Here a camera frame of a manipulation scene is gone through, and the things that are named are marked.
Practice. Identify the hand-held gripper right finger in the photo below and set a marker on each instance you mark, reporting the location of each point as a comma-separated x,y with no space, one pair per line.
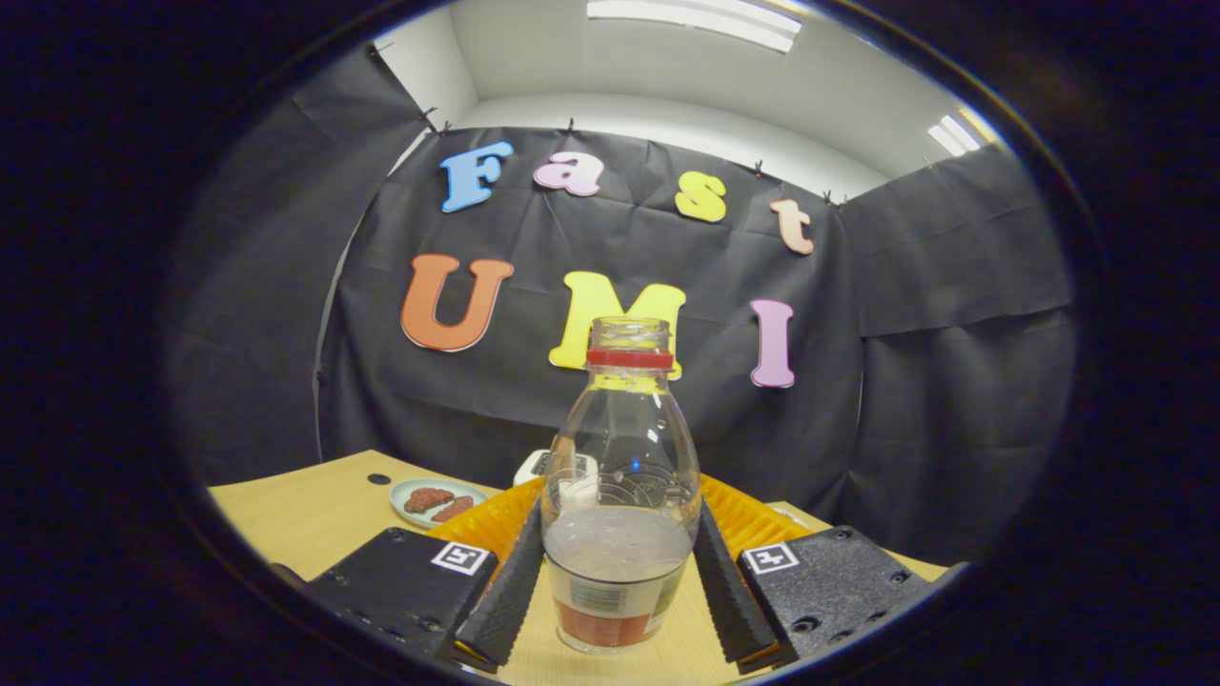
729,595

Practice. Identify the white toaster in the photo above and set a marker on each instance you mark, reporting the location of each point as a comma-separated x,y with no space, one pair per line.
527,469

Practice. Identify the clear plastic juice bottle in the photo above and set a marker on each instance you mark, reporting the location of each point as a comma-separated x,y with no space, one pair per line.
620,457

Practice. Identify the wooden table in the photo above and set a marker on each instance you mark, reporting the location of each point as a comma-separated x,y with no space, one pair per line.
305,514

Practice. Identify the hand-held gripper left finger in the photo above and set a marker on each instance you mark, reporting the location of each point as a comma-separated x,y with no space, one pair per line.
505,595

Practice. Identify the pale green plate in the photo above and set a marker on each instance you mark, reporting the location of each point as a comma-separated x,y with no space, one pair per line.
416,518

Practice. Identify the small ceiling light panel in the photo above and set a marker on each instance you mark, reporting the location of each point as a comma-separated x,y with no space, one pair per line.
953,135

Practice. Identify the black backdrop cloth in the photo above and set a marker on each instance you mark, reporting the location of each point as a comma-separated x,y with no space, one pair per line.
858,429

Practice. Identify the long ceiling light panel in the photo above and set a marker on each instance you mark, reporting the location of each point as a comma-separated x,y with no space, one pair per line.
696,21

